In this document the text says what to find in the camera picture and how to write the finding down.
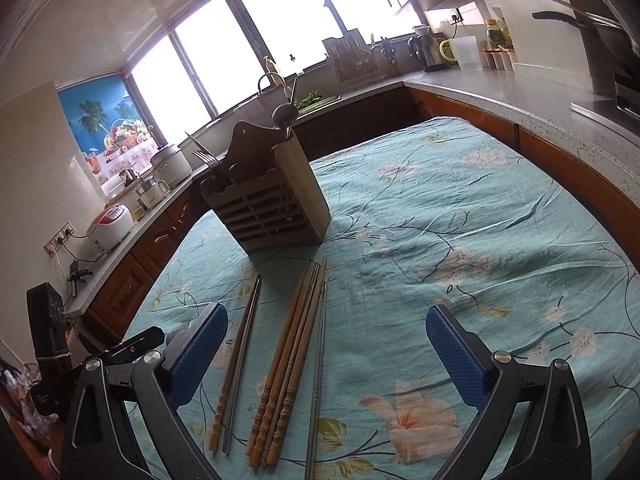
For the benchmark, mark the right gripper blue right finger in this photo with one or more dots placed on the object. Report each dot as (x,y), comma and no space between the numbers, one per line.
(485,383)

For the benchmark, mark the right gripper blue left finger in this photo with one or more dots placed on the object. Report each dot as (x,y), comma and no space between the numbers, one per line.
(165,380)

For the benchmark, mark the metal chopstick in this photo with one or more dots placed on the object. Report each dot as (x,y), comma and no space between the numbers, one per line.
(316,390)
(242,364)

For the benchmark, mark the silver metal spoon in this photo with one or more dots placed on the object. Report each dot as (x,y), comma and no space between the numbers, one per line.
(285,115)

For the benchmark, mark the silver fork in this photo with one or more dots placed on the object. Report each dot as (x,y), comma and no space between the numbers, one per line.
(219,174)
(203,153)

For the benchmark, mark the black box device left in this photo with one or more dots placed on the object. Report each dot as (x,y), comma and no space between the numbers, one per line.
(47,321)

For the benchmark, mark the teal floral tablecloth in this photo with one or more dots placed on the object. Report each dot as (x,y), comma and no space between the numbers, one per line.
(437,213)

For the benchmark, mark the red white rice cooker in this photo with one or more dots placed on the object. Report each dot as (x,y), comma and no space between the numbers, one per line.
(110,227)

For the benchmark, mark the small white electric pot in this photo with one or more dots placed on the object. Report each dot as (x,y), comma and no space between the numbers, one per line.
(151,191)

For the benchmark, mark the wooden utensil holder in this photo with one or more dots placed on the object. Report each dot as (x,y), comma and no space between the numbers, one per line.
(273,197)

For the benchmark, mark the large white rice cooker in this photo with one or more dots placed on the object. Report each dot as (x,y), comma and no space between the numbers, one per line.
(170,165)

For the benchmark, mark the tropical fruit window poster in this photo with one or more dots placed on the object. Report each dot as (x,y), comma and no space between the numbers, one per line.
(108,128)

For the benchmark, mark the green vegetables in sink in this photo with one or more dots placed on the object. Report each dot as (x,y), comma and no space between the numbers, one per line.
(314,101)

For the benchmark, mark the gas stove top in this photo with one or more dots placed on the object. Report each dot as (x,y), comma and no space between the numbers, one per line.
(608,114)

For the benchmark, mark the chrome sink faucet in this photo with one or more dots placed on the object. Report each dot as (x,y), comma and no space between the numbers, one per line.
(263,84)

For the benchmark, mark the dish soap bottle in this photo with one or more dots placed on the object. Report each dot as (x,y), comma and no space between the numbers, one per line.
(272,67)

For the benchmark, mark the wooden dish rack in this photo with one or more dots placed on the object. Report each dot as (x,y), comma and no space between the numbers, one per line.
(350,57)

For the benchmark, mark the black knife block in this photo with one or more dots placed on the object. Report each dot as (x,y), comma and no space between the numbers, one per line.
(385,48)

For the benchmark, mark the yellow oil bottle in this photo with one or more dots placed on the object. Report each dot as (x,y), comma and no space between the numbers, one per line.
(495,35)

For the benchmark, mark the wall power socket left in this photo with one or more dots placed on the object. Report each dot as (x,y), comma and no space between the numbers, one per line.
(59,238)

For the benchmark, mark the clear jug green handle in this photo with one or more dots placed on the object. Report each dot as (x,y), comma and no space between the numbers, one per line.
(463,51)

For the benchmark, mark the black wok with handle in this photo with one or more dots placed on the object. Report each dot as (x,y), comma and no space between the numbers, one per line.
(587,49)

